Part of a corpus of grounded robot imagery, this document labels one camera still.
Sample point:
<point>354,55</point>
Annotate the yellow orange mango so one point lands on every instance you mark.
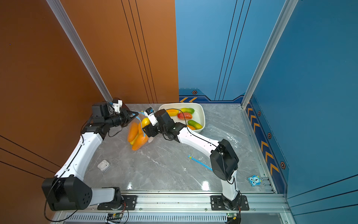
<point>145,122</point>
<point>172,112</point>

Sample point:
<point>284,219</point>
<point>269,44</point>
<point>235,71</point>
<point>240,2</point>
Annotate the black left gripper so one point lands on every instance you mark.
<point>125,115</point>

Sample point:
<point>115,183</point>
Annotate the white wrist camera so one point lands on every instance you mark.
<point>150,114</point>
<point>117,104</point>

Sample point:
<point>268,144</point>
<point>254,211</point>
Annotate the white earbuds case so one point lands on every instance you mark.
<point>103,165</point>

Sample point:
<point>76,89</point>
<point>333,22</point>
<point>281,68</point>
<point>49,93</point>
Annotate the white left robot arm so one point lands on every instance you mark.
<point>67,191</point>

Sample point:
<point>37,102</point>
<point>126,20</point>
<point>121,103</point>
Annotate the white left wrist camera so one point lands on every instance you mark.
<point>117,104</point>

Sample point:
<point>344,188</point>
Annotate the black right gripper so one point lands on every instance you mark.
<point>149,129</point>

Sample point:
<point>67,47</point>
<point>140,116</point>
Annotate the clear zip-top bag blue zipper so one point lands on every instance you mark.
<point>138,120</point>

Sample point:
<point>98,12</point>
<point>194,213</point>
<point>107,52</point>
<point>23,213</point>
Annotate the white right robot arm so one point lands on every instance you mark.
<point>224,160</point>

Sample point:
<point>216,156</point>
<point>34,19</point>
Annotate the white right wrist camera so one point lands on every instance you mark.
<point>150,114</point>

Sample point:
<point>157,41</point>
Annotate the green circuit board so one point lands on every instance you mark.
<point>114,217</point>

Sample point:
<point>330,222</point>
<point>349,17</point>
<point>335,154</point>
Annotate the white fruit bowl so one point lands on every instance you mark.
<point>198,115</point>

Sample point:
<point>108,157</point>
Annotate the spare clear zip-top bag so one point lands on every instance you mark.
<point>196,161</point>

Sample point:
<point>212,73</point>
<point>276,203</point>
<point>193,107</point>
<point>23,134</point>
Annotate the aluminium front rail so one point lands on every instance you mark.
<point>172,207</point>

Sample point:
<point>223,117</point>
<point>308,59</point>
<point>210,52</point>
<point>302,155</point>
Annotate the small blue owl toy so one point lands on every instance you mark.
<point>255,180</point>

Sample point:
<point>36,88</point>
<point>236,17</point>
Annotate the green yellow mango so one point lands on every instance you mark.
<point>188,110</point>

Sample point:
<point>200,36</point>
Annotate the yellow orange mango in bowl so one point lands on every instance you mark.
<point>172,112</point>

